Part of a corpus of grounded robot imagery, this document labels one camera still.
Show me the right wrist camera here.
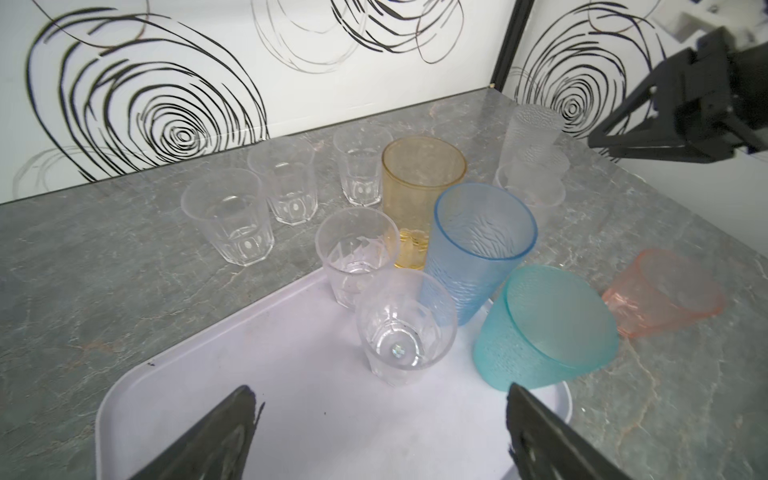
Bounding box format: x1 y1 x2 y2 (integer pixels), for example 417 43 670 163
650 0 767 48

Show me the lilac plastic tray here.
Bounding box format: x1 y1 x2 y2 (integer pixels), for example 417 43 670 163
94 266 574 480

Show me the teal plastic cup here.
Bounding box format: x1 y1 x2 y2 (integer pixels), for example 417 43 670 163
472 265 619 391

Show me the clear glass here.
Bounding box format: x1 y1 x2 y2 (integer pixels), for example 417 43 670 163
181 168 275 267
315 207 400 309
248 136 318 225
333 124 393 207
355 268 458 386

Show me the yellow plastic cup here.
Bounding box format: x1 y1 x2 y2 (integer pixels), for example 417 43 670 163
382 136 467 270

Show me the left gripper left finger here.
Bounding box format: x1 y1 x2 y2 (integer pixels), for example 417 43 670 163
133 385 264 479

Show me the frosted clear tall cup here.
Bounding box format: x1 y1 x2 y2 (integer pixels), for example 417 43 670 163
493 104 570 228

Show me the pink plastic cup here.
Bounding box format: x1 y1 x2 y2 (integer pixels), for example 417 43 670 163
602 248 726 338

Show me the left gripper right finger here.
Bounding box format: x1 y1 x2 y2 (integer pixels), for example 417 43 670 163
506 383 629 480

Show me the blue plastic cup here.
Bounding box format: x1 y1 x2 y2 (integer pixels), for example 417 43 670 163
424 183 538 326

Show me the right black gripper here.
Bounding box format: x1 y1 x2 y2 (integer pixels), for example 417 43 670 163
588 28 767 163

